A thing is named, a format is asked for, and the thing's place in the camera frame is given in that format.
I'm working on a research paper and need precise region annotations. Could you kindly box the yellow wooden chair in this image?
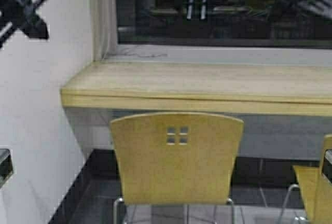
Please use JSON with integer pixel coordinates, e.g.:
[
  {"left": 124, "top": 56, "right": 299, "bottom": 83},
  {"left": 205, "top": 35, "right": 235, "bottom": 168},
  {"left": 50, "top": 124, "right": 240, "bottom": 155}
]
[
  {"left": 109, "top": 111, "right": 244, "bottom": 223},
  {"left": 279, "top": 134, "right": 332, "bottom": 224}
]

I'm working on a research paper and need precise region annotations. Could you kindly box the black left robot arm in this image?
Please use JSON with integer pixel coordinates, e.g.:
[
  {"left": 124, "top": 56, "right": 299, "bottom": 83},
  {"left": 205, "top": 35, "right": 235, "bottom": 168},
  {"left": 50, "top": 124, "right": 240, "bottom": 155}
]
[{"left": 1, "top": 0, "right": 49, "bottom": 47}]

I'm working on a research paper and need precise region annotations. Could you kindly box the long wooden counter table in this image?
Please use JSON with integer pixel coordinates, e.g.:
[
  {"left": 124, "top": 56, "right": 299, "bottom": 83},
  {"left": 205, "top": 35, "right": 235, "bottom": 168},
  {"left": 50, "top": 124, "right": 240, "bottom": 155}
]
[{"left": 60, "top": 62, "right": 331, "bottom": 117}]

